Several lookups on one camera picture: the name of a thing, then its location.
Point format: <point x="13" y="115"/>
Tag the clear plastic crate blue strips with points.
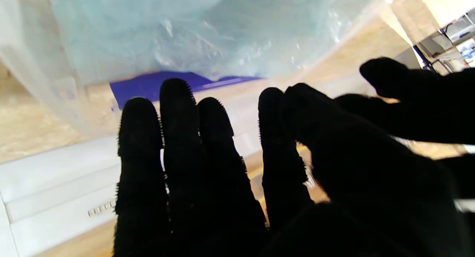
<point x="141" y="86"/>

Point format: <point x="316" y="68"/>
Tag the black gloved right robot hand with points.
<point x="334" y="197"/>

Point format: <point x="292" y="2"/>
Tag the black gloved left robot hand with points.
<point x="438" y="108"/>

